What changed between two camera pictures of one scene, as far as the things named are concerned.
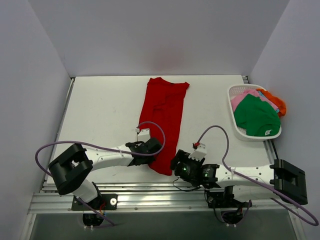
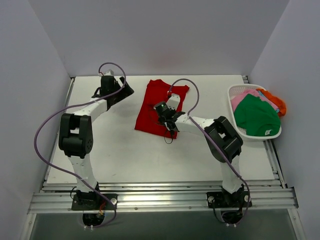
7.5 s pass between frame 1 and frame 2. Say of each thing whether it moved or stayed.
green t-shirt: stayed
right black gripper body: moved
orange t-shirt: stayed
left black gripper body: moved
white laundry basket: stayed
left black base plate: stayed
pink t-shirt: stayed
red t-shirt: moved
